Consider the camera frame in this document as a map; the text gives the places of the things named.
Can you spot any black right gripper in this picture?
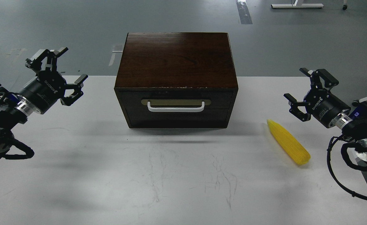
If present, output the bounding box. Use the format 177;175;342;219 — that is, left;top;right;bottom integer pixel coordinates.
283;68;351;128

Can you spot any wooden drawer with white handle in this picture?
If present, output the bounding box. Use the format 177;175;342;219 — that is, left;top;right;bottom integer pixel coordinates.
120;91;237;128

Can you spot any yellow corn cob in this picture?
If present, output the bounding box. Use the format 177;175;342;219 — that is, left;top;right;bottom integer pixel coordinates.
267;119;311;165

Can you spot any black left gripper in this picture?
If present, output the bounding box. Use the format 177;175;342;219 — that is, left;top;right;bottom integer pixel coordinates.
18;47;88;114

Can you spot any white desk base far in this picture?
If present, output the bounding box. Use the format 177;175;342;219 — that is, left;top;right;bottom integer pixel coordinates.
271;0;324;9

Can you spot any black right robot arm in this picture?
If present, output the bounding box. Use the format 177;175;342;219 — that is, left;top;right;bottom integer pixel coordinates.
284;68;367;201

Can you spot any dark wooden drawer cabinet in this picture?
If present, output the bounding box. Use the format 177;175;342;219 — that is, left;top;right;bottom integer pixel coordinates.
114;32;239;128

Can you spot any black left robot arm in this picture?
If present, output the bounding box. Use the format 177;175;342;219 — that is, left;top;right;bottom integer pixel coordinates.
0;47;88;160

